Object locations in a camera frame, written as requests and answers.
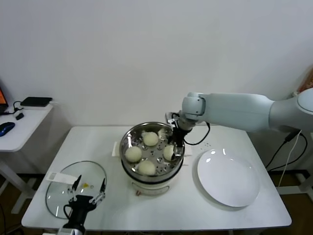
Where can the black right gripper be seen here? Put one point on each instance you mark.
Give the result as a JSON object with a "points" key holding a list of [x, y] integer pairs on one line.
{"points": [[178, 137]]}

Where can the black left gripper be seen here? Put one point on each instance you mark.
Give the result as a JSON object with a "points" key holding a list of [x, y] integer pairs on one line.
{"points": [[82, 209]]}

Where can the white steamed baozi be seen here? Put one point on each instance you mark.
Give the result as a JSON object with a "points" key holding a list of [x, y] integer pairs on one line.
{"points": [[167, 151], [133, 155], [150, 139], [146, 168]]}

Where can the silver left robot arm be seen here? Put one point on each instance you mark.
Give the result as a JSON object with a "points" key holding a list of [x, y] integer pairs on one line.
{"points": [[72, 231]]}

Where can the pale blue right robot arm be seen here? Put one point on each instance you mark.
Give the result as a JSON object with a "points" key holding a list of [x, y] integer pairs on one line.
{"points": [[239, 110]]}

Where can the stainless steel steamer basket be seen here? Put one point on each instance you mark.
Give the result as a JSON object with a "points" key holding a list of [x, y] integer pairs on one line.
{"points": [[176, 169]]}

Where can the scattered brown crumbs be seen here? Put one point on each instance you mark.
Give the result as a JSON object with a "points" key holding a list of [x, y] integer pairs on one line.
{"points": [[204, 145]]}

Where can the round glass pot lid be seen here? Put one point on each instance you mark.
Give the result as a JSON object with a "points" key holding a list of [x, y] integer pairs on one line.
{"points": [[55, 198]]}

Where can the white electric cooking pot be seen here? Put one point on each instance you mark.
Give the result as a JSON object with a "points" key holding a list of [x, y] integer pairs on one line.
{"points": [[151, 189]]}

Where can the white round plate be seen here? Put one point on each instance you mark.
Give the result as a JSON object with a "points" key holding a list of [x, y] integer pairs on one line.
{"points": [[227, 178]]}

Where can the white side desk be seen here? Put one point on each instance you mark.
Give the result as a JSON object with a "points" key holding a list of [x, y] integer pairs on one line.
{"points": [[29, 127]]}

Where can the small black adapter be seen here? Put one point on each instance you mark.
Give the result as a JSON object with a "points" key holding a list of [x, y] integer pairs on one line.
{"points": [[19, 116]]}

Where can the black flat box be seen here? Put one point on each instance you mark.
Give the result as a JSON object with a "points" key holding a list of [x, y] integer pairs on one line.
{"points": [[36, 101]]}

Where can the blue computer mouse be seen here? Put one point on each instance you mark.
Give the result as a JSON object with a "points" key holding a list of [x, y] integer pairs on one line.
{"points": [[6, 127]]}

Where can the laptop with orange screen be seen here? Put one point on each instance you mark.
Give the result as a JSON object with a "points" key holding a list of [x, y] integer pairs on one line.
{"points": [[2, 98]]}

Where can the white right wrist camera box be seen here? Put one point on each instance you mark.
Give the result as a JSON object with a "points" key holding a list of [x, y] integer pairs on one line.
{"points": [[172, 118]]}

